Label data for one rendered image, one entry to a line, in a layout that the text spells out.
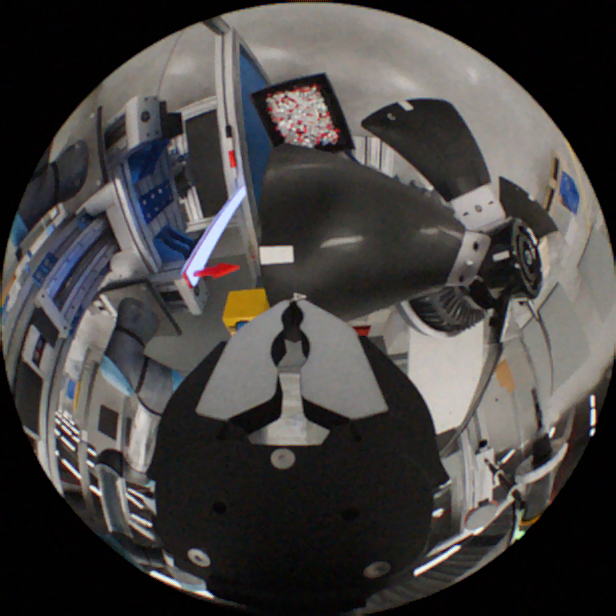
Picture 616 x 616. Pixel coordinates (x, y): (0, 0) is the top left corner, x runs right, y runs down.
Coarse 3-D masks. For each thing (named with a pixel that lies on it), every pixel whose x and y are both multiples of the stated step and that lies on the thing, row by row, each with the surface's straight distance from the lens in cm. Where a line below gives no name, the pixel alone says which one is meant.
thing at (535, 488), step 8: (536, 440) 26; (544, 440) 25; (536, 448) 25; (544, 448) 25; (552, 448) 27; (536, 456) 26; (544, 456) 26; (536, 480) 26; (544, 480) 27; (528, 488) 28; (536, 488) 27; (544, 488) 27; (528, 496) 28; (536, 496) 27; (544, 496) 28; (528, 504) 28; (536, 504) 28; (544, 504) 29; (528, 512) 29; (536, 512) 29; (528, 520) 29
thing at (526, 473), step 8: (560, 440) 28; (560, 448) 25; (552, 456) 25; (560, 456) 25; (528, 464) 27; (536, 464) 25; (544, 464) 24; (552, 464) 24; (520, 472) 26; (528, 472) 24; (536, 472) 24; (544, 472) 24; (520, 480) 25; (528, 480) 24; (520, 496) 33; (520, 504) 31; (520, 512) 32
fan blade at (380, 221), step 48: (288, 144) 22; (288, 192) 20; (336, 192) 20; (384, 192) 21; (288, 240) 21; (336, 240) 20; (384, 240) 21; (432, 240) 24; (288, 288) 22; (336, 288) 23; (384, 288) 25; (432, 288) 29; (288, 336) 26
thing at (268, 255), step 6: (264, 252) 21; (270, 252) 21; (276, 252) 21; (282, 252) 21; (288, 252) 21; (264, 258) 21; (270, 258) 21; (276, 258) 21; (282, 258) 21; (288, 258) 21
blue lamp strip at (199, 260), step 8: (240, 192) 49; (232, 200) 43; (240, 200) 48; (232, 208) 42; (224, 216) 37; (216, 224) 34; (224, 224) 37; (216, 232) 33; (208, 240) 30; (216, 240) 33; (200, 248) 28; (208, 248) 30; (200, 256) 28; (192, 264) 26; (200, 264) 27; (192, 272) 25; (192, 280) 25
